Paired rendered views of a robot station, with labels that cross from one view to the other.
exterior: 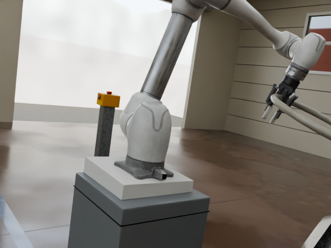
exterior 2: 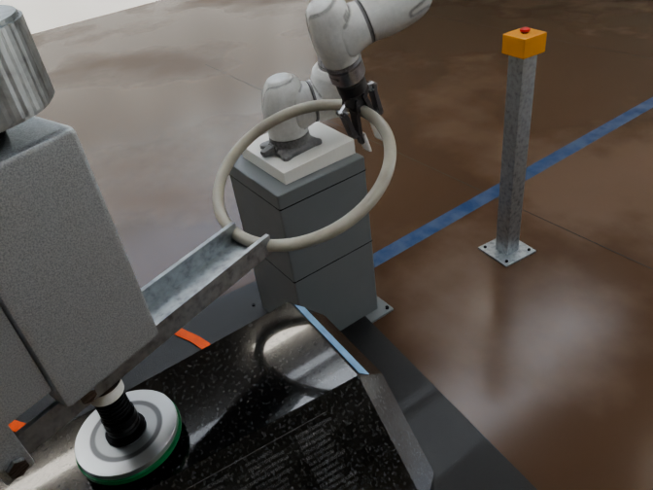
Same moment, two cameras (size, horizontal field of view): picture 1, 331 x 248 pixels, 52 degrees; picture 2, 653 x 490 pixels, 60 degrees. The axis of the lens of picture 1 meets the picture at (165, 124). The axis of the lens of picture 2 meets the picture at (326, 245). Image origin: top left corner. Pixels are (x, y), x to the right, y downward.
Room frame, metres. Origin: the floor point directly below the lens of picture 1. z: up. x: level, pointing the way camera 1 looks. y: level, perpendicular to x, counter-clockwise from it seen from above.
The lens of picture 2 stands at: (1.64, -1.93, 1.81)
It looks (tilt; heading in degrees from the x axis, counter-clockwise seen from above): 36 degrees down; 97
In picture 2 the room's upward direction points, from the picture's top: 8 degrees counter-clockwise
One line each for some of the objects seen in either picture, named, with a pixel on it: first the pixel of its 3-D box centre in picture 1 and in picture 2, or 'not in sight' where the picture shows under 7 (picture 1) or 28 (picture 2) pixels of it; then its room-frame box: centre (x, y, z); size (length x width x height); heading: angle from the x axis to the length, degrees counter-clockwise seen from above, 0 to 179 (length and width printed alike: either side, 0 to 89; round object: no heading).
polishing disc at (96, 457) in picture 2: not in sight; (127, 431); (1.08, -1.21, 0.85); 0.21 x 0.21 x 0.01
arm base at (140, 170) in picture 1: (147, 165); (285, 140); (1.31, 0.05, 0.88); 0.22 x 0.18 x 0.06; 41
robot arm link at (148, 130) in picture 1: (149, 129); (286, 104); (1.33, 0.06, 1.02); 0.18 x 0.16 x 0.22; 19
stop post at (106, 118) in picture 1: (99, 171); (514, 154); (2.26, 0.40, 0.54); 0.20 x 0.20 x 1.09; 32
